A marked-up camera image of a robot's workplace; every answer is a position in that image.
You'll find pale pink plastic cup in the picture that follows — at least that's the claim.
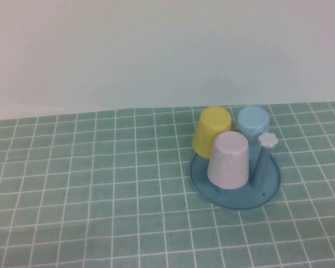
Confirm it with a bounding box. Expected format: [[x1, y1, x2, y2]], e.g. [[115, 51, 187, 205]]
[[207, 131, 250, 190]]

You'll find yellow plastic cup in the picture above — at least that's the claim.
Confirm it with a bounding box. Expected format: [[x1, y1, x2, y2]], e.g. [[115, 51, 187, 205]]
[[192, 106, 233, 160]]

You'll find light blue plastic cup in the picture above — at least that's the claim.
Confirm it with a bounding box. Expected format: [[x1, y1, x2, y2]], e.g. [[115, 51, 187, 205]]
[[236, 105, 270, 145]]

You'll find blue cup stand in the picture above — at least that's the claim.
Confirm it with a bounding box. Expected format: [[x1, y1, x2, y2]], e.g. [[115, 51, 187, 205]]
[[189, 132, 283, 210]]

